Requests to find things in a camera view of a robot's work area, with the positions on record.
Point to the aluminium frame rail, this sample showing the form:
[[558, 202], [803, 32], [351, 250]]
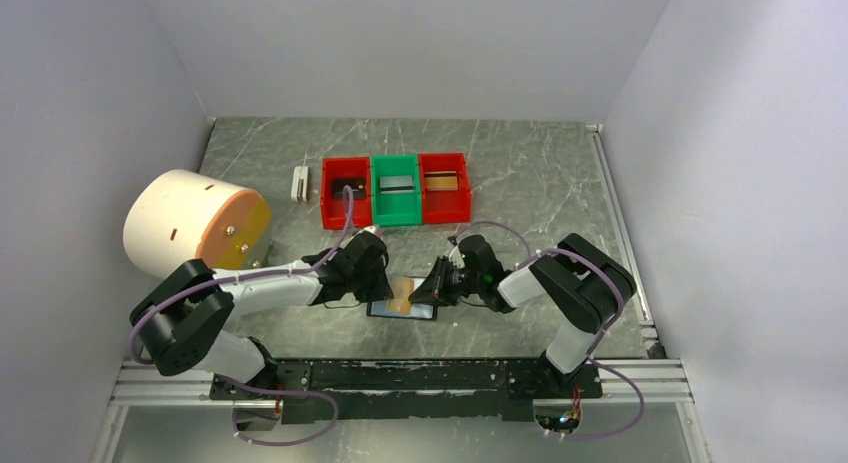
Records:
[[532, 183]]

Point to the white orange cylinder drum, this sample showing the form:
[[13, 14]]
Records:
[[182, 215]]

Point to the red plastic bin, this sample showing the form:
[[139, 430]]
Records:
[[446, 191], [337, 174]]

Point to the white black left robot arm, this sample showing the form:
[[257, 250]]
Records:
[[180, 326]]

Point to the black leather card holder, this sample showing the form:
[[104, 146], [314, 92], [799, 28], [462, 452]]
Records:
[[424, 312]]

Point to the small white clip block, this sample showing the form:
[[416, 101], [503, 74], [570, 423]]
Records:
[[300, 184]]

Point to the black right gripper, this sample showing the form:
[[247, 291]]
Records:
[[434, 288]]

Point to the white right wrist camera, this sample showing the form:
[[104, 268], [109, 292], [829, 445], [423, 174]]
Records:
[[455, 256]]

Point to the gold card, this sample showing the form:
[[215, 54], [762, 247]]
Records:
[[441, 181]]

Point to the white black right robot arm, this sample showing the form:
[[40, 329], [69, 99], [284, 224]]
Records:
[[588, 287]]

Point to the green plastic bin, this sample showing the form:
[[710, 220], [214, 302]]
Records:
[[396, 209]]

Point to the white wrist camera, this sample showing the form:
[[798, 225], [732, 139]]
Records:
[[455, 256], [374, 229]]

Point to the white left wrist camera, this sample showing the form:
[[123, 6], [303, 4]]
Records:
[[374, 229]]

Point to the orange card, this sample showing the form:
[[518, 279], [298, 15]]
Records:
[[402, 287]]

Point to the silver card in bin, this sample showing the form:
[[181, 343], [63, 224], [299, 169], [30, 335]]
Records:
[[396, 184]]

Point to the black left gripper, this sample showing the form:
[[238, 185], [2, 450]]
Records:
[[381, 290]]

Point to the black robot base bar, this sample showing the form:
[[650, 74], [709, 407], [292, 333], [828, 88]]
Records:
[[319, 389]]

